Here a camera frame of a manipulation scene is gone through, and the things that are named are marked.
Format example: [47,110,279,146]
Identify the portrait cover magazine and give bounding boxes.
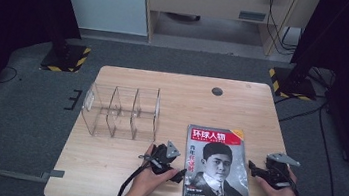
[179,123,260,196]

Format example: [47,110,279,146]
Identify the grey floor tape strip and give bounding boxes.
[41,167,66,183]

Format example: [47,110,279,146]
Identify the yellow-black striped stand base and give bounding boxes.
[39,39,93,76]
[264,65,321,103]

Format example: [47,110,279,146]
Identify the thin black floor cable loop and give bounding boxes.
[0,64,20,87]

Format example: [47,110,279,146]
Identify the black tape floor mark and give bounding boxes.
[62,87,84,113]

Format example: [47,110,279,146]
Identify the beige wooden desk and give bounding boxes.
[135,0,323,65]

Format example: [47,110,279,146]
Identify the dark round table grommet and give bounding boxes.
[210,86,224,98]

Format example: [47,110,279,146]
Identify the clear acrylic divided organizer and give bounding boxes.
[77,78,165,145]

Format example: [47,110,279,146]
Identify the short black floor cable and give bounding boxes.
[277,99,327,128]

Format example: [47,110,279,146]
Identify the grey label on desk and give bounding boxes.
[238,9,268,24]

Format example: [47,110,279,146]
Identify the person's left hand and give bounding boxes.
[128,141,184,196]

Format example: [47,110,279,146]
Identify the black hanging cables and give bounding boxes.
[261,0,307,58]

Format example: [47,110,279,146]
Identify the long black floor cable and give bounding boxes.
[307,95,349,196]

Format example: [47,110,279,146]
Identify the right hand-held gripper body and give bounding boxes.
[261,151,302,194]

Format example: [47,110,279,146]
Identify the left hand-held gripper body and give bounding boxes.
[147,138,182,177]

